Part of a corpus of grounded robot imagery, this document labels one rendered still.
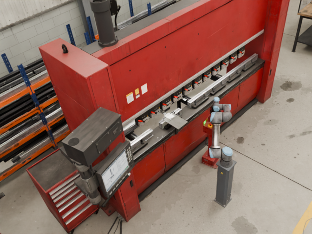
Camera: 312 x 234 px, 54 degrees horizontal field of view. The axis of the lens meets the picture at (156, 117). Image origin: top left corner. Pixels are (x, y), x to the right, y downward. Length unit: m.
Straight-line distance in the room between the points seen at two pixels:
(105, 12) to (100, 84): 0.64
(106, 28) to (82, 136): 1.02
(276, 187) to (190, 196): 1.21
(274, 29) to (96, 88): 3.26
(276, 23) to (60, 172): 3.71
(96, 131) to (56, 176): 1.25
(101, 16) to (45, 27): 4.53
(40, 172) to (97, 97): 1.41
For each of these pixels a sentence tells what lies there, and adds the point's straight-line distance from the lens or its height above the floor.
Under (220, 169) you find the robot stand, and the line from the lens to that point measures 3.82.
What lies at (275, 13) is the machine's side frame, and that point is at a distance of 5.10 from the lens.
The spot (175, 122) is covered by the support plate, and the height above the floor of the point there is 1.00.
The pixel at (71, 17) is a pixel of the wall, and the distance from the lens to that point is 7.68.
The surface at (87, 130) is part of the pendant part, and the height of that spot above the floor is 1.95.
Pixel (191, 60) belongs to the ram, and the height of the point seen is 1.65.
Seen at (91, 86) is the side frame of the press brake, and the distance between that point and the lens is 2.69.
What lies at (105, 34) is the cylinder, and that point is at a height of 2.42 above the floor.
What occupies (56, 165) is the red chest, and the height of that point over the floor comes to 0.98.
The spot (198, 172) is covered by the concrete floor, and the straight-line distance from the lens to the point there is 4.68.
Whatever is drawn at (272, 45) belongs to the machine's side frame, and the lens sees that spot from 5.30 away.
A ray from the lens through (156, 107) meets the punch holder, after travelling 3.75.
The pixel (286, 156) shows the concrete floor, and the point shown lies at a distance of 5.08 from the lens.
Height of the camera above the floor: 3.67
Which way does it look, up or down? 41 degrees down
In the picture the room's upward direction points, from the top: 7 degrees counter-clockwise
